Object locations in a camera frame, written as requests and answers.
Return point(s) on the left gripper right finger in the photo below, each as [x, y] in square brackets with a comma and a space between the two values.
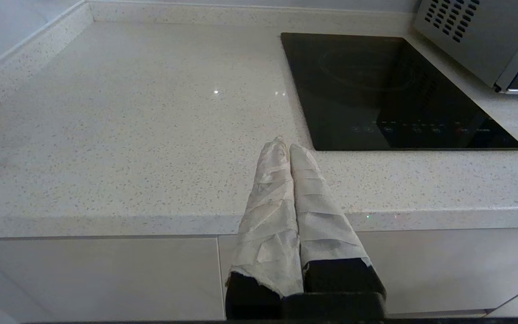
[322, 225]

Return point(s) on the silver microwave oven body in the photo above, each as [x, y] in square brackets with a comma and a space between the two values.
[477, 38]

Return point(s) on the black induction cooktop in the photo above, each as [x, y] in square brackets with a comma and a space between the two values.
[376, 90]

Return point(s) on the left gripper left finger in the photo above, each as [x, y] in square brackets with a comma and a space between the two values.
[268, 225]

